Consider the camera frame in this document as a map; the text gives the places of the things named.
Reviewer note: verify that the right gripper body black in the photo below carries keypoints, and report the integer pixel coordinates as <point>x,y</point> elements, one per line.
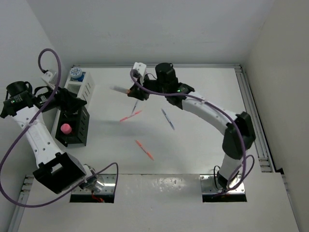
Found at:
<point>153,85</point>

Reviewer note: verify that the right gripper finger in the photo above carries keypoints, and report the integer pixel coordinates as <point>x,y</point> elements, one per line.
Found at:
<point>135,91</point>
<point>144,97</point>

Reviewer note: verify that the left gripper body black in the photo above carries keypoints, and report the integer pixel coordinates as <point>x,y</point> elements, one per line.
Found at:
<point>55,101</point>

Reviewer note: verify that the orange cap grey marker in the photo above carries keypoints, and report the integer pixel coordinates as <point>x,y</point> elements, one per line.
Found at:
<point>120,89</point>

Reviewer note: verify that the pink cap glue bottle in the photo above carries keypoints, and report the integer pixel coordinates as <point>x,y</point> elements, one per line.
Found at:
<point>66,129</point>

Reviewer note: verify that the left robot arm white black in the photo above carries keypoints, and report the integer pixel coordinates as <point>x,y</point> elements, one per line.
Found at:
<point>57,170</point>

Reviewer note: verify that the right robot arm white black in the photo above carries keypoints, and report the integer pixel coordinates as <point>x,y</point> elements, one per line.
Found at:
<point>237,129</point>

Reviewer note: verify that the white slotted organizer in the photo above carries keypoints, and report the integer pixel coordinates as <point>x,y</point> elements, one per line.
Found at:
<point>84,89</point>

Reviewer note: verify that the black slotted organizer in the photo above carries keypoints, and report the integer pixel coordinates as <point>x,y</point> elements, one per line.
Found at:
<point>79,121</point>

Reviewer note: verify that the blue clear pen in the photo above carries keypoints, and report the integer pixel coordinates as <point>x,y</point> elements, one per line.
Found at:
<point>167,118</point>

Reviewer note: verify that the orange clear pen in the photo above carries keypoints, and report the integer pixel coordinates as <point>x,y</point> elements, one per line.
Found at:
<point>144,150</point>

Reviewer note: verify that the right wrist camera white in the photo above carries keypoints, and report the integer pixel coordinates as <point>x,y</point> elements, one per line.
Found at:
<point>140,68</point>

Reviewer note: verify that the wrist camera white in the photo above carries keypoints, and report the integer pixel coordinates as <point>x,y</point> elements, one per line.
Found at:
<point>50,78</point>
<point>140,68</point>

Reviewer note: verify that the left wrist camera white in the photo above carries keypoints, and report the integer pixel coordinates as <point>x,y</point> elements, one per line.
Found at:
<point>50,78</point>

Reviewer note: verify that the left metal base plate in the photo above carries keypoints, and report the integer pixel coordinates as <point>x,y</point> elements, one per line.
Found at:
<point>101,184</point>

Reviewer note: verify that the metal base plate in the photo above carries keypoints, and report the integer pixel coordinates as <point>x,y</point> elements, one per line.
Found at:
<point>101,184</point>
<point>208,185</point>

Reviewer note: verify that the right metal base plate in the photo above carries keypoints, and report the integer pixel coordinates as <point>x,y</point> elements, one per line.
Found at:
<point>208,185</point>

